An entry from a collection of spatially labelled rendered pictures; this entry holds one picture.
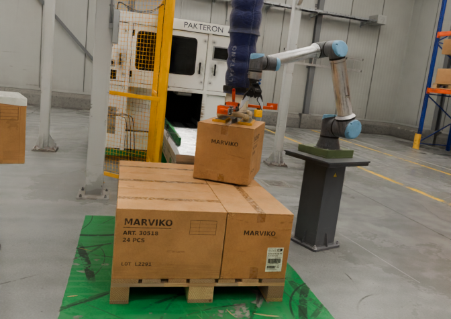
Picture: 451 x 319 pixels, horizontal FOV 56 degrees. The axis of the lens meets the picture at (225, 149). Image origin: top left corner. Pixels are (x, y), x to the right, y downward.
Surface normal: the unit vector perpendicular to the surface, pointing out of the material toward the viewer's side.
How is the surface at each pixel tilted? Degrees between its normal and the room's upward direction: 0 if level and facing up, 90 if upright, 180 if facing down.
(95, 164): 90
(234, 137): 90
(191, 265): 90
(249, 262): 90
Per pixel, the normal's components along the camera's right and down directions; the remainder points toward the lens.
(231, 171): -0.22, 0.14
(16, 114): 0.52, 0.20
